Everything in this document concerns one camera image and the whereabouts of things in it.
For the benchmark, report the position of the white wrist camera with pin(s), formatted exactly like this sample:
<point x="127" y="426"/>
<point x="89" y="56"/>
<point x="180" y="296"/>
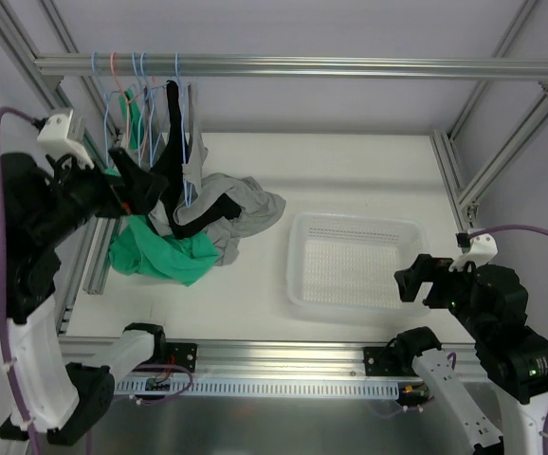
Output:
<point x="63" y="135"/>
<point x="478" y="248"/>

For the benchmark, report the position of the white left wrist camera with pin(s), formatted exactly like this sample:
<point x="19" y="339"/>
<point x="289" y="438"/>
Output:
<point x="63" y="135"/>

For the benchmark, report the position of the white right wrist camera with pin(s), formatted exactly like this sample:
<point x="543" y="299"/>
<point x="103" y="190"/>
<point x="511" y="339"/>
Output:
<point x="478" y="248"/>

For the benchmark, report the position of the aluminium frame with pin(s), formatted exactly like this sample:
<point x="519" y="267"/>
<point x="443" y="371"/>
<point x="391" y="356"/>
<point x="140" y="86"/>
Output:
<point x="241" y="315"/>

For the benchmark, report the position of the white slotted cable duct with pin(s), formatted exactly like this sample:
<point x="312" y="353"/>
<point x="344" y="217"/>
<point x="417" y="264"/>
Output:
<point x="260" y="388"/>

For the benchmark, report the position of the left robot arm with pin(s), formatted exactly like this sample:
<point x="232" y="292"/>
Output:
<point x="40" y="209"/>

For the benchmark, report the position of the grey tank top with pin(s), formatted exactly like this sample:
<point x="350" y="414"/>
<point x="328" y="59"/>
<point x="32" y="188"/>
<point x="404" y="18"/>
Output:
<point x="260" y="209"/>

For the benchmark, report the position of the pink hanger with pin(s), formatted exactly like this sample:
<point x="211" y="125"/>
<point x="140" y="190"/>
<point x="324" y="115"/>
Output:
<point x="139" y="154"/>

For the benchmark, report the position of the white plastic basket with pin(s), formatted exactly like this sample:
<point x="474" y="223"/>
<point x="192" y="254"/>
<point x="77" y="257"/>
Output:
<point x="340" y="262"/>

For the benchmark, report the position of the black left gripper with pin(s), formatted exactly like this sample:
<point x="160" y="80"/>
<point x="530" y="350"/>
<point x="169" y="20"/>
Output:
<point x="114" y="188"/>

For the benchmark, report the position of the green tank top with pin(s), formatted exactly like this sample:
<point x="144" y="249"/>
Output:
<point x="139" y="249"/>

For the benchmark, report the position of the blue hanger with green top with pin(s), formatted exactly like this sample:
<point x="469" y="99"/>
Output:
<point x="132" y="114"/>

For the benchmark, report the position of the blue hanger far left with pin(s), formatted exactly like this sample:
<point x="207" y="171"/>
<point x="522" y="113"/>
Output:
<point x="110" y="130"/>

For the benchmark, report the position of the blue hanger with grey top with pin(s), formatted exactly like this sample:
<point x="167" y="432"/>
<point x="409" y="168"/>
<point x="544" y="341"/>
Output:
<point x="177" y="150"/>

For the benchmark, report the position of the black tank top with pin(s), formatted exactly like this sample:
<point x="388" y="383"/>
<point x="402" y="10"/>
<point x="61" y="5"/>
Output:
<point x="222" y="207"/>

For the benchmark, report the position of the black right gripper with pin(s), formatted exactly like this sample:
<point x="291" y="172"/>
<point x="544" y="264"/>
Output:
<point x="429" y="282"/>

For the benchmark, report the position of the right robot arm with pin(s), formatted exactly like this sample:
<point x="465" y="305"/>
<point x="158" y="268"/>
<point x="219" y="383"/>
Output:
<point x="490" y="302"/>

